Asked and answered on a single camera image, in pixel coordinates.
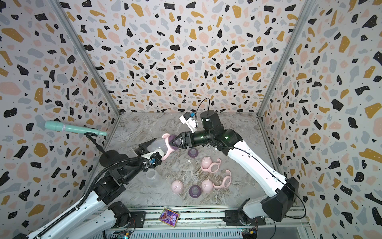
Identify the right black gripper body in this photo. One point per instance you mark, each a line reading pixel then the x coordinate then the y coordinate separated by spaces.
pixel 197 140

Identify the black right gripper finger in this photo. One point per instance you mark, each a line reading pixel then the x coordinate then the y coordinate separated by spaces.
pixel 177 139
pixel 177 145

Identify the purple bottle collar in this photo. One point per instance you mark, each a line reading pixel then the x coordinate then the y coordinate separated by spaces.
pixel 195 191
pixel 169 139
pixel 193 152

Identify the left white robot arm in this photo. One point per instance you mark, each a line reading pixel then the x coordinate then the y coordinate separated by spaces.
pixel 98 209

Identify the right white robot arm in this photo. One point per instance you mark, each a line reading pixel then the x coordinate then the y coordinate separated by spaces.
pixel 281 192

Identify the small clear baby bottle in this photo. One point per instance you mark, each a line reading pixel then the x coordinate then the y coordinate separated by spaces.
pixel 153 178

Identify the pink bottle cap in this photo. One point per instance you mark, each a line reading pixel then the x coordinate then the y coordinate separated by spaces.
pixel 207 186
pixel 177 186

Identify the black microphone stand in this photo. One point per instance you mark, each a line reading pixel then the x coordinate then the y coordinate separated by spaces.
pixel 107 157

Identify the clear silicone nipple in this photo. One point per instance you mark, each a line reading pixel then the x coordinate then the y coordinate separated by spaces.
pixel 195 179

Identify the colourful holographic card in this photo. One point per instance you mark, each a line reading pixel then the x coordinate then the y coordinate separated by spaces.
pixel 169 217

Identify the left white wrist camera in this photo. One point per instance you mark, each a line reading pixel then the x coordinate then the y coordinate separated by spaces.
pixel 154 160

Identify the left corner aluminium post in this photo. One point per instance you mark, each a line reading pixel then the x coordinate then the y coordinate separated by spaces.
pixel 65 22

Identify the corner aluminium post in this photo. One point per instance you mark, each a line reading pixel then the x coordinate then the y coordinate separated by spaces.
pixel 65 22
pixel 305 12

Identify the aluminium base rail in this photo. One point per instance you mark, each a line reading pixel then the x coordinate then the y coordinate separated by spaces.
pixel 216 222

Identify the right corner aluminium post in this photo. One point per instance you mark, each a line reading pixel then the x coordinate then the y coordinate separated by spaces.
pixel 305 12

